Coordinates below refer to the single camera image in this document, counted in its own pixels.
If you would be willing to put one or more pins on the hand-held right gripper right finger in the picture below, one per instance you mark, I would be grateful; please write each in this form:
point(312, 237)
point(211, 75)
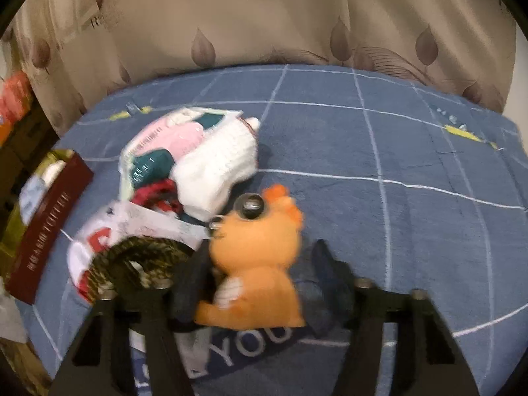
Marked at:
point(330, 284)

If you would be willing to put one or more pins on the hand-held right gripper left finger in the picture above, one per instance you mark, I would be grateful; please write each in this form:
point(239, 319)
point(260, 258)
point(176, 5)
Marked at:
point(189, 297)

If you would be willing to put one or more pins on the orange plush toy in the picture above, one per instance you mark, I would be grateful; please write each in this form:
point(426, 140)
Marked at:
point(251, 264)

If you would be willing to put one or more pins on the white knitted glove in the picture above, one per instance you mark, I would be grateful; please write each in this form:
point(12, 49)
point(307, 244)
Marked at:
point(218, 165)

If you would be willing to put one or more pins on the red metal tin box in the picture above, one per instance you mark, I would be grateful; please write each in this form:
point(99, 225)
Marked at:
point(49, 231)

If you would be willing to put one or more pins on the pink green tissue packet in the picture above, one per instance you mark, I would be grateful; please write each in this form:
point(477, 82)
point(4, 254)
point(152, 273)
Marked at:
point(165, 140)

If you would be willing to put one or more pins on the brown patterned headband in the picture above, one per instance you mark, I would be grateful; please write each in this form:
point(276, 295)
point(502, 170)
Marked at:
point(136, 251)

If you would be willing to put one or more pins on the red black checked cloth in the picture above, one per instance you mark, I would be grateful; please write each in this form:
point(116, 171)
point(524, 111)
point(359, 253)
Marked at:
point(156, 196)

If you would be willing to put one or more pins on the red white plastic bag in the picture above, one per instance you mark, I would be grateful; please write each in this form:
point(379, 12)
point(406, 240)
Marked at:
point(86, 251)

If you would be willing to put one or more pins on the blue checked bed sheet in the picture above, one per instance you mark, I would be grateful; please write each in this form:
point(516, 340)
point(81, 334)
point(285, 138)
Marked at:
point(371, 152)

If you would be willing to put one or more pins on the orange plastic bag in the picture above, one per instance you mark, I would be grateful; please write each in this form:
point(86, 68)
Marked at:
point(14, 95)

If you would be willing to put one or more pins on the beige leaf print curtain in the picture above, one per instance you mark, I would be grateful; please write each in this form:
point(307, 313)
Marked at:
point(206, 16)
point(433, 16)

